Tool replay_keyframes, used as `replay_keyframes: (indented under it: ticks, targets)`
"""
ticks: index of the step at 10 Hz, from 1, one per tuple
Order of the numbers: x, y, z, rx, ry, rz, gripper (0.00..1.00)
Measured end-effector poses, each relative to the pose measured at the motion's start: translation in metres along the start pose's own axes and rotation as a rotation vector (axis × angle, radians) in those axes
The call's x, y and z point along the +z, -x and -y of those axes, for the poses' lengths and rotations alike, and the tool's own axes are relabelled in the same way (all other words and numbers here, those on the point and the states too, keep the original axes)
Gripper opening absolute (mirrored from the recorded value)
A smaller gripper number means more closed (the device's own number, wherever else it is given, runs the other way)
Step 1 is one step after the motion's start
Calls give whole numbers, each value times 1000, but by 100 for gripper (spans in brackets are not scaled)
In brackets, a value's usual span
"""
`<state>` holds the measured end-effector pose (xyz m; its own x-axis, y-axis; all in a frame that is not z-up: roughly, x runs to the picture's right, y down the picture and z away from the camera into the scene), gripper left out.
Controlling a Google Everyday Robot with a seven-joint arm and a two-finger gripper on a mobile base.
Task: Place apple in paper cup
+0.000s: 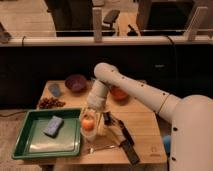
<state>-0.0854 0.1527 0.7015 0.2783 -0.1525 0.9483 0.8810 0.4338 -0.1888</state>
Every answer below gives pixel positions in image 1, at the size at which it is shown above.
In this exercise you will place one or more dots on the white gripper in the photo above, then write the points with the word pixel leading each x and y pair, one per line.
pixel 97 100

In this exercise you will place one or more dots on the orange red apple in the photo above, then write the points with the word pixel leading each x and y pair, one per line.
pixel 88 124

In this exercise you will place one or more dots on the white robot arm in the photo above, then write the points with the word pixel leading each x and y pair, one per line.
pixel 191 117

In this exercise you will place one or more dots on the blue plastic cup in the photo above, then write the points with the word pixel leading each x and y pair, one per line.
pixel 54 90

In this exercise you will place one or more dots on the silver fork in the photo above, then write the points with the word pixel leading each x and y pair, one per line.
pixel 93 149

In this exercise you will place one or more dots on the wooden table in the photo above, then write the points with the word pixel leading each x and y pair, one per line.
pixel 140 121

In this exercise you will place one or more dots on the orange bowl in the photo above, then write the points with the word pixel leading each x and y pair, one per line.
pixel 118 94

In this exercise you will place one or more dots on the blue sponge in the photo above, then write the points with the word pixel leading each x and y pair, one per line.
pixel 53 126

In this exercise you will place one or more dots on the purple bowl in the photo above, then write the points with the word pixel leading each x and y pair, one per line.
pixel 76 83

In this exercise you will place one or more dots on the bunch of red grapes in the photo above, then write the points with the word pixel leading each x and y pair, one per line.
pixel 49 103

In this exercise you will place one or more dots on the green plastic tray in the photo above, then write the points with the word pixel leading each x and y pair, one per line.
pixel 33 142

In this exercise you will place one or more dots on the black office chair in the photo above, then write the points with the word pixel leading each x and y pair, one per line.
pixel 108 21

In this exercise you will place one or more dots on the black handled knife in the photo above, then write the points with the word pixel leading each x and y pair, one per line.
pixel 111 120

